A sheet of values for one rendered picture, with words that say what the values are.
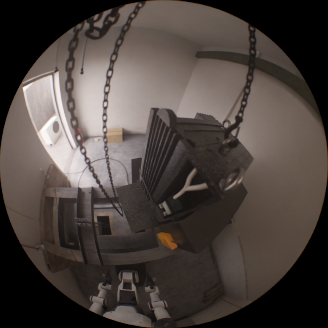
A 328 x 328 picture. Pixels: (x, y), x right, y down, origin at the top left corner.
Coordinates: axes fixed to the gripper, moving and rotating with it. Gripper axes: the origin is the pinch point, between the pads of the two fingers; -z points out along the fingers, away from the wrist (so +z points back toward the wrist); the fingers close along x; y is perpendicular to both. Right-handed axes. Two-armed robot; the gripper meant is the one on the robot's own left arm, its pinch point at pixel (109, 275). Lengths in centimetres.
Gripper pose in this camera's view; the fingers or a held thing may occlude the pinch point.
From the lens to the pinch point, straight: 142.6
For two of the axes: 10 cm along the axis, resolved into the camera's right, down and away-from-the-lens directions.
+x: -0.3, -9.0, 4.3
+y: -9.6, -0.9, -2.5
